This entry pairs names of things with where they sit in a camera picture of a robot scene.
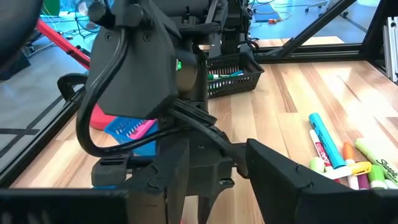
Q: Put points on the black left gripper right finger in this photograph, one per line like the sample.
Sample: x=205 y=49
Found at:
x=276 y=186

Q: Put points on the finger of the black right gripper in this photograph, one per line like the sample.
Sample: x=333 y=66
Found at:
x=208 y=202

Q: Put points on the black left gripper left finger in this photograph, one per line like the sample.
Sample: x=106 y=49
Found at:
x=168 y=193

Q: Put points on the light green highlighter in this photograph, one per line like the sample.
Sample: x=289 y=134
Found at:
x=373 y=155
x=317 y=164

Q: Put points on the pink highlighter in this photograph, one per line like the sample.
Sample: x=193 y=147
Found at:
x=141 y=130

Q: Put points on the light blue thick marker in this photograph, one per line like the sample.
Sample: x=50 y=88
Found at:
x=326 y=140

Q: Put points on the green thin marker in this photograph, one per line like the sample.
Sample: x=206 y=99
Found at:
x=214 y=76

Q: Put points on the orange-capped thin white marker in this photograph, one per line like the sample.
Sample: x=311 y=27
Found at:
x=348 y=151

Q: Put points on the maroon thin marker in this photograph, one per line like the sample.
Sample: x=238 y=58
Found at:
x=362 y=182

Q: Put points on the black plastic basket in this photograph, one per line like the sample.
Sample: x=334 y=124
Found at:
x=236 y=87

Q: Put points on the blue thin marker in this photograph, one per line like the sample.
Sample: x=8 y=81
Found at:
x=237 y=73

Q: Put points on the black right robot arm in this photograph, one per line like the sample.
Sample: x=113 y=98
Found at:
x=233 y=28

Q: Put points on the blue plastic basket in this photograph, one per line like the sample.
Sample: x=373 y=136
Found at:
x=119 y=130

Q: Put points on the black floor fan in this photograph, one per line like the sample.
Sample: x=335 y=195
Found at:
x=85 y=18

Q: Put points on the red desk lamp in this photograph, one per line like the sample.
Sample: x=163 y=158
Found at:
x=62 y=43

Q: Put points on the black frame clamp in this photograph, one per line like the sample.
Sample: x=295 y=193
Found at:
x=66 y=82

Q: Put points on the black aluminium table frame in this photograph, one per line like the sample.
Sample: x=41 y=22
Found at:
x=311 y=51

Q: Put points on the silver aluminium bracket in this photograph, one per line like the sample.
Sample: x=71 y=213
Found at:
x=391 y=49

